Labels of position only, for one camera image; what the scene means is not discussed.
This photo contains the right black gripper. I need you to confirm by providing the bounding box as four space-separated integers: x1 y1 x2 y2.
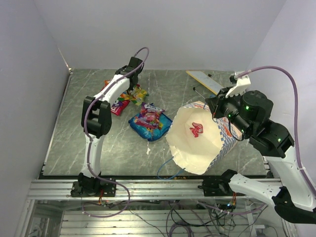
205 86 252 136

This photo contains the red pink candy wrapper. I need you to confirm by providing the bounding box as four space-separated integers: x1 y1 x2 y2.
190 122 203 138

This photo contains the blue checkered paper bag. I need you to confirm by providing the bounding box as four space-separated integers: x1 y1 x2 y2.
165 101 242 179

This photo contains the purple Fox's berries candy bag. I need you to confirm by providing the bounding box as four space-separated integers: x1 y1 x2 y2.
135 102 165 129

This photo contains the blue snack bag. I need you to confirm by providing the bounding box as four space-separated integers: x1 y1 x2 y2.
128 114 172 142

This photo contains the yellow green candy wrapper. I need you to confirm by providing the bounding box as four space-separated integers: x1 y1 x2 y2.
129 84 148 106

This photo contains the red snack bag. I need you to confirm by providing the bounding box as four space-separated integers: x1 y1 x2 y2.
101 80 141 117

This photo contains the orange Fox's candy bag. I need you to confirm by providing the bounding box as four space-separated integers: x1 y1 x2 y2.
103 80 131 101

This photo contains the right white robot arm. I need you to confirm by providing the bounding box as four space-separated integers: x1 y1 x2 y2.
205 87 316 224

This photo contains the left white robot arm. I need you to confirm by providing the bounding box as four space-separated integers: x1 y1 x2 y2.
78 57 144 196

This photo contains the small whiteboard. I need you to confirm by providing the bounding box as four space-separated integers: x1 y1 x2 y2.
186 71 222 95

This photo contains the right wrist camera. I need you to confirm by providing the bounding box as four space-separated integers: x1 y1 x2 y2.
226 71 251 98

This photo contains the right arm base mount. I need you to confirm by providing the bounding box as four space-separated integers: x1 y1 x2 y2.
199 179 233 197

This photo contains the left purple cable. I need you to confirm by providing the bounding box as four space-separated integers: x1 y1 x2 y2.
81 46 150 219

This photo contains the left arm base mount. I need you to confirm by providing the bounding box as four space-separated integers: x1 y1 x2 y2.
70 178 116 198

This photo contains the aluminium frame rail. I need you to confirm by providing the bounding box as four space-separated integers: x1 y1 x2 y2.
27 179 283 200

